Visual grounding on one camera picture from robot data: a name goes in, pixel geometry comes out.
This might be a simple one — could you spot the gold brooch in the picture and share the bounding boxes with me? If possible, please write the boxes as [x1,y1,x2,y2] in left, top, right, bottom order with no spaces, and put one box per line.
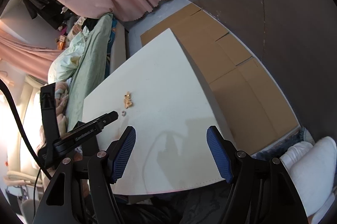
[123,91,133,109]

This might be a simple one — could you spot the pink floral blanket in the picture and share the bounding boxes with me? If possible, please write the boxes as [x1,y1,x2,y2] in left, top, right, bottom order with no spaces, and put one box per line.
[40,81,68,143]

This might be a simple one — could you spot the brown cardboard floor sheet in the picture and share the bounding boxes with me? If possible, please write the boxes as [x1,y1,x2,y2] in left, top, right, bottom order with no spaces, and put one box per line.
[140,4,299,155]

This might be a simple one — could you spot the dark patterned trouser leg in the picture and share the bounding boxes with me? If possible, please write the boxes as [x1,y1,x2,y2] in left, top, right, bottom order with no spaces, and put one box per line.
[115,181,231,223]

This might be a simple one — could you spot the white bedside table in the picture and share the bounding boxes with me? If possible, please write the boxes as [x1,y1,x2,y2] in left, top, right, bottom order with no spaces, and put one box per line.
[82,29,233,196]

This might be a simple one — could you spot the light green pillow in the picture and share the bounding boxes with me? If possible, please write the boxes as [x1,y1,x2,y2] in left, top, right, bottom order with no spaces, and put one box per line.
[47,27,90,84]

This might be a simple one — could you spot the pink curtain left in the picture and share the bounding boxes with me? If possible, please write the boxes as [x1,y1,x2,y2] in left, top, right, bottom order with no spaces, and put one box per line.
[1,22,62,81]

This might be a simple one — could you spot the green bed sheet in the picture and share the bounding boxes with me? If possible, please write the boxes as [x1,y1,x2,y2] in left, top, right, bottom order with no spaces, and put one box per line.
[65,14,113,131]

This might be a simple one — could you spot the orange box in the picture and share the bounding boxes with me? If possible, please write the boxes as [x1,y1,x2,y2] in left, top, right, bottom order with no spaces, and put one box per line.
[56,35,66,50]

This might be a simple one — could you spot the dark hanging clothes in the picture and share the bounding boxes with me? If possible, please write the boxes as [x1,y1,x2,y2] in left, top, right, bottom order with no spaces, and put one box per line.
[22,0,64,29]

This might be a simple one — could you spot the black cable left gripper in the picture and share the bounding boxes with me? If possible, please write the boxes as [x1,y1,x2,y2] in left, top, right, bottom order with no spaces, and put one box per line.
[0,79,53,180]

